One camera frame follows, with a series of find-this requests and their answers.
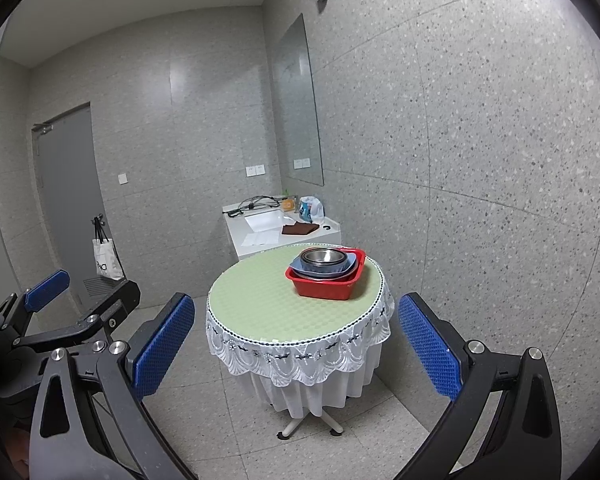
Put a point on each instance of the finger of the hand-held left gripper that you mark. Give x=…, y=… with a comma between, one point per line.
x=110, y=305
x=47, y=284

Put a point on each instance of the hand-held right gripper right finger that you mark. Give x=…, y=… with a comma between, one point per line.
x=430, y=345

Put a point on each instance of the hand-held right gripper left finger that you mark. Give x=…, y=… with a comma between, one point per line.
x=162, y=345

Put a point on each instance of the red plastic basin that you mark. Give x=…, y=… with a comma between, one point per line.
x=325, y=291

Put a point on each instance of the blue square plate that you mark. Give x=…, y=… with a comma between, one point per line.
x=325, y=273

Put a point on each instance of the large steel bowl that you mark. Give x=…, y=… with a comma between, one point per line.
x=307, y=260

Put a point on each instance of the white tote bag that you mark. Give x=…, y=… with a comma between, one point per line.
x=107, y=258

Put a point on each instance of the grey door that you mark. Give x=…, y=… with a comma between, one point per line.
x=67, y=185

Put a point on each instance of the round table with green cloth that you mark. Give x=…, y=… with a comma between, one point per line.
x=260, y=305

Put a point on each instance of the white sink counter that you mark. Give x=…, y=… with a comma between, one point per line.
x=237, y=240

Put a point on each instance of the white pleated table skirt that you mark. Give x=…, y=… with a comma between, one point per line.
x=310, y=400

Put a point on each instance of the white table base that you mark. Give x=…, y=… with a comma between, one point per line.
x=292, y=427

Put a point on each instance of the door closer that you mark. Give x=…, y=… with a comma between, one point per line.
x=42, y=127

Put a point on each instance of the brown cloth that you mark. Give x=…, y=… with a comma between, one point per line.
x=300, y=228

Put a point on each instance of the white plastic bag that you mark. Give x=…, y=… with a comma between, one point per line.
x=312, y=208

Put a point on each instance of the small orange container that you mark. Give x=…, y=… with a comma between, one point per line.
x=288, y=204

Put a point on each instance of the white wall outlet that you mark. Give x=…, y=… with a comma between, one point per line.
x=255, y=170

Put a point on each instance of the wall mirror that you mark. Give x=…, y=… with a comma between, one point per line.
x=295, y=110

